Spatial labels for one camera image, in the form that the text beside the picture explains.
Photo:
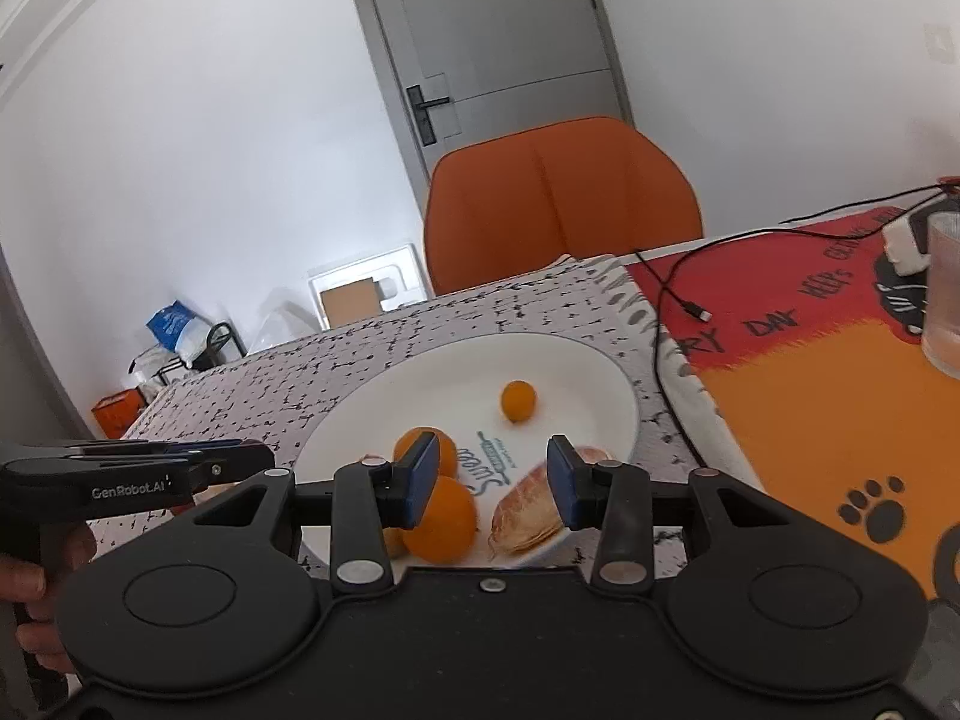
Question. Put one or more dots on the white wall outlet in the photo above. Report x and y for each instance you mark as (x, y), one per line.
(939, 41)

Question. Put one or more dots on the orange chair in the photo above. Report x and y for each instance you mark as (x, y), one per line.
(562, 195)

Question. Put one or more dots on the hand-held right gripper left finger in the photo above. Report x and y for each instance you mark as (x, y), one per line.
(420, 481)

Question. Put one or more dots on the orange cardboard box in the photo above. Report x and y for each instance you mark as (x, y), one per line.
(116, 414)

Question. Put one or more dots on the clear plastic cup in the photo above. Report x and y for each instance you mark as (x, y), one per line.
(943, 292)

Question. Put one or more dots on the grey door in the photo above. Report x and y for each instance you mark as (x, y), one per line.
(495, 30)

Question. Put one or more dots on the peeled pomelo piece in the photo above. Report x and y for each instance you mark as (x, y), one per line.
(592, 454)

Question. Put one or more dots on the person's left hand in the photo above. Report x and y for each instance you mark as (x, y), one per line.
(71, 547)

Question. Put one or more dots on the small orange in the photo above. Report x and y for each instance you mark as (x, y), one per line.
(517, 400)

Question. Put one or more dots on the orange and red printed mat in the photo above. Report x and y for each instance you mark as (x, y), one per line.
(810, 405)

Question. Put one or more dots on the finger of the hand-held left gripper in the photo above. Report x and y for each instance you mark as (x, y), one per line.
(240, 461)
(150, 448)

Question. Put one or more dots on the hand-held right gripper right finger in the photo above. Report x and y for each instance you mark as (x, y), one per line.
(566, 484)

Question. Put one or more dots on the large orange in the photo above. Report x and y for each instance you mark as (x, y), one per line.
(446, 521)
(429, 450)

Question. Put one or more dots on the clear plastic bag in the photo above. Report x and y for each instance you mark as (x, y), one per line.
(281, 322)

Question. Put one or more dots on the white charger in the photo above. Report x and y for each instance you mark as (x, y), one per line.
(909, 244)

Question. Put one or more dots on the white ceramic plate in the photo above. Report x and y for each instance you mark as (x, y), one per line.
(450, 382)

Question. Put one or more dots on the blue plastic bag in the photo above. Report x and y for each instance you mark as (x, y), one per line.
(172, 326)

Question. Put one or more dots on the white foam box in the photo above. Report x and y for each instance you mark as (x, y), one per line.
(360, 285)

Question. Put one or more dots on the bread slices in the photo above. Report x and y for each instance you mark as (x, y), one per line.
(521, 517)

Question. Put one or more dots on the white patterned tablecloth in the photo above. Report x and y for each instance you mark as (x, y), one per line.
(247, 382)

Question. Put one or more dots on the black metal rack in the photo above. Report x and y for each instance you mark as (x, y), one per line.
(225, 341)

